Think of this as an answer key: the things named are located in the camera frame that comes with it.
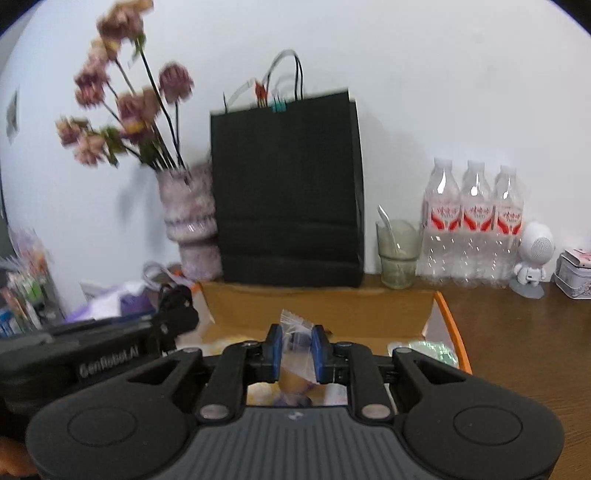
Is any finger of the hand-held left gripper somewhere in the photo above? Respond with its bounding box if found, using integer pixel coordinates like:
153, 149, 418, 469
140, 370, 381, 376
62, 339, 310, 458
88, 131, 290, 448
157, 284, 200, 356

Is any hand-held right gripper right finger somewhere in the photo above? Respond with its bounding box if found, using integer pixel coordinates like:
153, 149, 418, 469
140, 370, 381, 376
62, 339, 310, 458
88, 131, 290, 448
310, 324, 467, 423

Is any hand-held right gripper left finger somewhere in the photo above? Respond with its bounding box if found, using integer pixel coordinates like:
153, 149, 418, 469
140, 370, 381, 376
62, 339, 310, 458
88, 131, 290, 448
127, 324, 283, 423

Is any small clear zip bag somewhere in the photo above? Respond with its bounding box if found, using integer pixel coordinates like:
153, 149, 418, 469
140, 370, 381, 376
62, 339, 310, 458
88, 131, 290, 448
279, 309, 324, 398

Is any orange cardboard box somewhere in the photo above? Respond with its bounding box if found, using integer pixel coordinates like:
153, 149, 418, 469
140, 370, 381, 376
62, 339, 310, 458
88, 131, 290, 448
175, 281, 472, 407

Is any person's left hand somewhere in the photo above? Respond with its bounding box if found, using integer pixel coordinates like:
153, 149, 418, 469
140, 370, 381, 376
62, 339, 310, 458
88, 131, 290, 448
0, 436, 37, 478

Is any purple tissue pack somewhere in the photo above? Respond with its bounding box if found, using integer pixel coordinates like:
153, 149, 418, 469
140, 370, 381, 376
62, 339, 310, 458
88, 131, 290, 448
65, 279, 160, 326

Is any purple mottled ceramic vase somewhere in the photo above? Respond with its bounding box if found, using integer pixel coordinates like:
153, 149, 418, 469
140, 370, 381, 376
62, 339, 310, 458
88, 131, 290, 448
156, 161, 223, 283

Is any cluttered storage rack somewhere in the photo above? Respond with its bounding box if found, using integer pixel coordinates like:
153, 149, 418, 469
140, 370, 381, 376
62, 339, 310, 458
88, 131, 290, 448
0, 226, 65, 337

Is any clear glass cup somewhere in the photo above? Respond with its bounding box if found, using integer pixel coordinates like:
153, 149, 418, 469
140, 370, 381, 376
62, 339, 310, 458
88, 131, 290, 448
375, 218, 423, 290

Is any white plastic spoon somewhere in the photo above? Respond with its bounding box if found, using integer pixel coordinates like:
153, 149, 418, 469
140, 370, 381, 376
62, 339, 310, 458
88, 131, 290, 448
378, 205, 409, 259

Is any black paper bag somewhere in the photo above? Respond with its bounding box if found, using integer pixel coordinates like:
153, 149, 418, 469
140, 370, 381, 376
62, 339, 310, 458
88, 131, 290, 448
210, 50, 365, 289

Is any dried rose bouquet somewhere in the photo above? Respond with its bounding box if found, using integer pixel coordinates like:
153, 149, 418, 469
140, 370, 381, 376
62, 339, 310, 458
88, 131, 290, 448
55, 0, 269, 171

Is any white robot figurine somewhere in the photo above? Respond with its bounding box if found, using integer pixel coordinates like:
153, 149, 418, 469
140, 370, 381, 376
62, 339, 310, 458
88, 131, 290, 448
509, 222, 555, 298

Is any small white tin box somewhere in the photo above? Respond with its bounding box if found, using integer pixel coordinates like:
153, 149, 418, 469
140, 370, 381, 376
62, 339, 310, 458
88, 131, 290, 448
553, 249, 591, 301

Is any wall picture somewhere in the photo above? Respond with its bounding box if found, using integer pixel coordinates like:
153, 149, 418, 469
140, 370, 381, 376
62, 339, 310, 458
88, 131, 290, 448
6, 90, 21, 144

